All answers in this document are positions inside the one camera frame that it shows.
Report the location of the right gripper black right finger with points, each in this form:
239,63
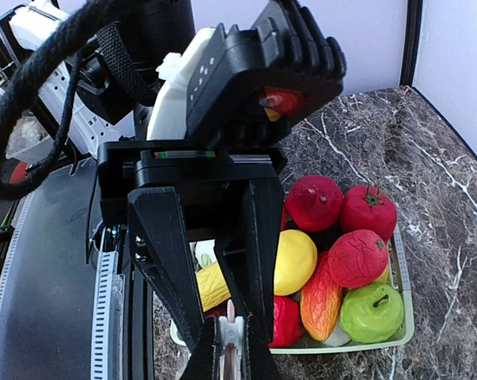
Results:
257,359

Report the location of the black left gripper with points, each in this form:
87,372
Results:
211,184

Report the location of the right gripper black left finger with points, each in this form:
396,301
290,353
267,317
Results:
204,362

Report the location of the clear dotted zip bag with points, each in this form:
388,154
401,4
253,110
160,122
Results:
231,340

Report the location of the white toy garlic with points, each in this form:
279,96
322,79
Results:
204,253

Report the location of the red toy bell pepper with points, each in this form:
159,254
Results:
288,328

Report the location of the orange toy bitter gourd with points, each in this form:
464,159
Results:
320,301

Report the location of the yellow toy lemon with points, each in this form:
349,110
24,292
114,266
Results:
295,262

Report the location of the red toy tomato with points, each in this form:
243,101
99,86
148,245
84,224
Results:
314,203
357,259

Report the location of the pale green plastic basket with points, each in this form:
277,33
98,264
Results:
339,341

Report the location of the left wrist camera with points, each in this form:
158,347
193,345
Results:
238,88

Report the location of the black right corner post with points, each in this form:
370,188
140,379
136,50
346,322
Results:
411,42

